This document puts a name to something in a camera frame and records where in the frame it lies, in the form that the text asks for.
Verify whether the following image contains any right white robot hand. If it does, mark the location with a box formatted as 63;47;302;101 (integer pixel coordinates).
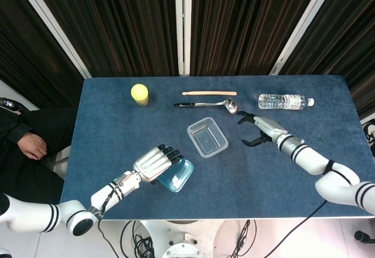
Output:
237;110;290;148

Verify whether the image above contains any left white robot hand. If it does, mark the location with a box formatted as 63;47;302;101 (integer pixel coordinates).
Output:
132;144;185;186

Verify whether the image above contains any blue translucent plastic lid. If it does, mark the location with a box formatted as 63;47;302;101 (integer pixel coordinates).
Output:
156;158;195;194

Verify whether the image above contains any clear plastic container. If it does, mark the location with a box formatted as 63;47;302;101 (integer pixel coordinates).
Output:
186;117;229;159

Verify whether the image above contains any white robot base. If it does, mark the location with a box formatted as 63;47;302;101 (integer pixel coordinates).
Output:
139;219;235;258

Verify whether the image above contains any clear plastic water bottle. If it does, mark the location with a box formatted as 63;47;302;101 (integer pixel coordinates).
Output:
258;93;315;111

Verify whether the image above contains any blue table cloth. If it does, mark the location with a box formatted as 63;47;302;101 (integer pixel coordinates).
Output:
60;75;365;221

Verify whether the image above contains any wooden stick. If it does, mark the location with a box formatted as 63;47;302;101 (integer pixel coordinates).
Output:
182;91;237;97

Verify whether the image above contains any yellow-lidded jar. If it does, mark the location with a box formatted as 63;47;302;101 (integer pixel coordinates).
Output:
130;83;149;106

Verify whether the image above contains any black and white printed object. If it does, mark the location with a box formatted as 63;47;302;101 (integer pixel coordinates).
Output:
362;122;375;157

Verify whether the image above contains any person in black clothes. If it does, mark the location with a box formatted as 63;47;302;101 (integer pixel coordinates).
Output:
0;105;77;205

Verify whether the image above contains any small black floor object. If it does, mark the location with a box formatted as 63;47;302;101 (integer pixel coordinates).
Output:
354;230;369;244

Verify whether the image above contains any dark pleated curtain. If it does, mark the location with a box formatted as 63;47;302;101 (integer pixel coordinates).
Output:
0;0;375;121

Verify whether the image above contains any chrome chair armrest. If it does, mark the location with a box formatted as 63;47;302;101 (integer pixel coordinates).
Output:
0;97;23;114

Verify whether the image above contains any metal ladle black handle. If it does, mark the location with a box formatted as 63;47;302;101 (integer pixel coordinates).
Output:
173;98;239;115

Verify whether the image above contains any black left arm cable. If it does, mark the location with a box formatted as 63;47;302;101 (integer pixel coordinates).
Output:
96;178;122;250

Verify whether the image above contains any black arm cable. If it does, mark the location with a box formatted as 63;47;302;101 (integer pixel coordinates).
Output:
96;178;122;250
262;159;357;258

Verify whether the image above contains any black floor cable bundle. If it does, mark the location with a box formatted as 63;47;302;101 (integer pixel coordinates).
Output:
230;219;258;258
121;220;155;258

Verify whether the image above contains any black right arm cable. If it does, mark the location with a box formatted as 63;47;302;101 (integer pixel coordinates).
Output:
262;159;357;258

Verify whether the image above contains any white metal frame post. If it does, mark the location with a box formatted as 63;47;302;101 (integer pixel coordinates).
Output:
268;0;342;76
11;0;98;79
174;0;193;76

